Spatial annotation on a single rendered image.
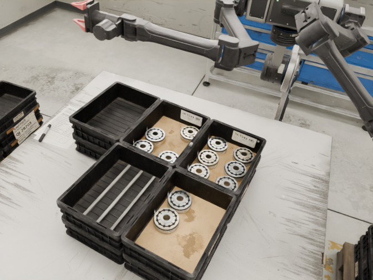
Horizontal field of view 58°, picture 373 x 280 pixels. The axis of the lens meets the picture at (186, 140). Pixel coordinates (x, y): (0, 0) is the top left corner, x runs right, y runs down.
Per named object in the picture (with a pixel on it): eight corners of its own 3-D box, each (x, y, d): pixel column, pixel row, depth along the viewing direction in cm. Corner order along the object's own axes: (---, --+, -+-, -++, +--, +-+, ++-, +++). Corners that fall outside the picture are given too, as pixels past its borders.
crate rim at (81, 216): (117, 144, 156) (117, 140, 154) (174, 170, 147) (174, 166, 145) (55, 205, 129) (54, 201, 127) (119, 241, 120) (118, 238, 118)
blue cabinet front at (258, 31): (217, 58, 340) (226, 3, 302) (287, 76, 325) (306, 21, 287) (216, 59, 338) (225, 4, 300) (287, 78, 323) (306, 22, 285)
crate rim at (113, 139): (116, 84, 191) (116, 80, 190) (161, 101, 182) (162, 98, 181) (67, 121, 164) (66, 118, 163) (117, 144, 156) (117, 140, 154)
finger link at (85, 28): (69, 28, 130) (90, 34, 128) (66, 9, 125) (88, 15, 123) (79, 21, 135) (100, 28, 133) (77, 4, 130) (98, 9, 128)
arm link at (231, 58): (258, 71, 119) (266, 45, 112) (222, 71, 116) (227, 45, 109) (228, 17, 150) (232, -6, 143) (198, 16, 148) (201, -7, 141)
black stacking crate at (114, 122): (117, 98, 198) (116, 81, 190) (160, 115, 189) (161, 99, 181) (71, 135, 171) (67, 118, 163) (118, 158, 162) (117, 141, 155)
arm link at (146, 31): (235, 65, 120) (241, 38, 113) (231, 73, 116) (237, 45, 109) (129, 36, 129) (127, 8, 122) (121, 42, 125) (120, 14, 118)
